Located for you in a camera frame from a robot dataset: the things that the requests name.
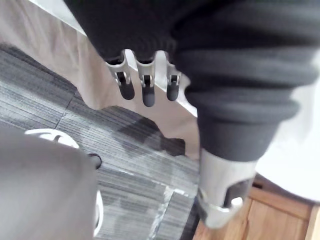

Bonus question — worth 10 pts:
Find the silver robot leg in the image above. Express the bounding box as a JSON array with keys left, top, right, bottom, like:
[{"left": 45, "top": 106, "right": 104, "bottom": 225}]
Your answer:
[{"left": 0, "top": 124, "right": 105, "bottom": 240}]

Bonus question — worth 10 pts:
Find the wooden bedside cabinet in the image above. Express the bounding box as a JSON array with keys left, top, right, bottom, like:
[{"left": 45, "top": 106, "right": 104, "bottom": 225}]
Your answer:
[{"left": 193, "top": 174, "right": 320, "bottom": 240}]

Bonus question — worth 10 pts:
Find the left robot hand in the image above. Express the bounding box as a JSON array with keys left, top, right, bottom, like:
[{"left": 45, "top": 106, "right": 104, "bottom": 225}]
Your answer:
[{"left": 63, "top": 0, "right": 320, "bottom": 230}]

